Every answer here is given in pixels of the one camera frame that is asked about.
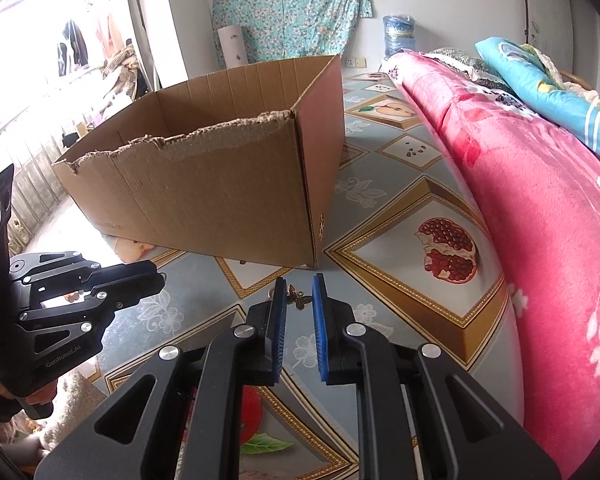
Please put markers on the blue printed quilt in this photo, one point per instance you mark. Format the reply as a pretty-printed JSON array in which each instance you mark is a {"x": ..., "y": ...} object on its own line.
[{"x": 545, "y": 85}]

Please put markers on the metal balcony railing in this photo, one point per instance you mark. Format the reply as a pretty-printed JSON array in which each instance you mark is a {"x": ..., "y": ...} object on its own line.
[{"x": 30, "y": 180}]

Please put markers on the gold butterfly charm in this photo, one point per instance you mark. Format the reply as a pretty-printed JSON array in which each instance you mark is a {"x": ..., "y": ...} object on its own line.
[{"x": 296, "y": 296}]

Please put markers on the cream knit cloth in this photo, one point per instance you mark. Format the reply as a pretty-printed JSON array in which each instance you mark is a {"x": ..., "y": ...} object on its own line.
[{"x": 570, "y": 77}]

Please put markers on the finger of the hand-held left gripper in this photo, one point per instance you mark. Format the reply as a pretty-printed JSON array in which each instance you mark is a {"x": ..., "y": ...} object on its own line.
[
  {"x": 130, "y": 287},
  {"x": 60, "y": 260}
]

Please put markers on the brown cardboard box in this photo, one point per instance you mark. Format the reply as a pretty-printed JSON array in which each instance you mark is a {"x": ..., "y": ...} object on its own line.
[{"x": 220, "y": 200}]

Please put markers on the person's left hand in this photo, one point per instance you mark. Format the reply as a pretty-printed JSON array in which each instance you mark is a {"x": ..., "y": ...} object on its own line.
[{"x": 37, "y": 402}]

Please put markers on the pink floral blanket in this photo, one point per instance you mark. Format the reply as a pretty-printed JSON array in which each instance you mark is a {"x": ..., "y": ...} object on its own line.
[{"x": 530, "y": 210}]

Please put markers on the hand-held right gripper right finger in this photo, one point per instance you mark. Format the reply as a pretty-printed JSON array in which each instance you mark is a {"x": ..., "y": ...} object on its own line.
[{"x": 320, "y": 325}]

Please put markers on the grey lace cloth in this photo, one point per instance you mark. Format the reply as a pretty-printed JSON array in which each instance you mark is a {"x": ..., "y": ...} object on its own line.
[{"x": 460, "y": 62}]

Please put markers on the white paper roll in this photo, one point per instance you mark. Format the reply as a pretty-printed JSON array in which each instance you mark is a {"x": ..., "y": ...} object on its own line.
[{"x": 232, "y": 45}]

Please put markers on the teal floral curtain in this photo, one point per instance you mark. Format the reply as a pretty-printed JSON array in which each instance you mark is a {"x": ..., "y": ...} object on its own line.
[{"x": 290, "y": 10}]

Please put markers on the white fleece garment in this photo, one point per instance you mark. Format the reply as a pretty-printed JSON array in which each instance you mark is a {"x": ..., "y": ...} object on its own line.
[{"x": 75, "y": 400}]

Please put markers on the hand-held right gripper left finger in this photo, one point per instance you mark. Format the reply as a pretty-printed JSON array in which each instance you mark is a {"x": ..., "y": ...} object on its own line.
[{"x": 280, "y": 320}]

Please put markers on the wall socket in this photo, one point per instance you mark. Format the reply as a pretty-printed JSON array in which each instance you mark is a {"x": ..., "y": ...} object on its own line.
[{"x": 356, "y": 62}]

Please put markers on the pile of clothes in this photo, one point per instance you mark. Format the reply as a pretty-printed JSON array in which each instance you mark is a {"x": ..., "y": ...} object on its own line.
[{"x": 125, "y": 70}]

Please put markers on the pink hanging garment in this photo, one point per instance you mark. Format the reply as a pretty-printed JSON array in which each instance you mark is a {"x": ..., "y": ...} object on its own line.
[{"x": 105, "y": 35}]

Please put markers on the dark hanging jacket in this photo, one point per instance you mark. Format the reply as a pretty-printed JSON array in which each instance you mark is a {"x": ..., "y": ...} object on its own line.
[{"x": 72, "y": 45}]

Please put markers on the blue wrapped jug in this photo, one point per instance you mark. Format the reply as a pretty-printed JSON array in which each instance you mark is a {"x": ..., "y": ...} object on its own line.
[{"x": 399, "y": 35}]

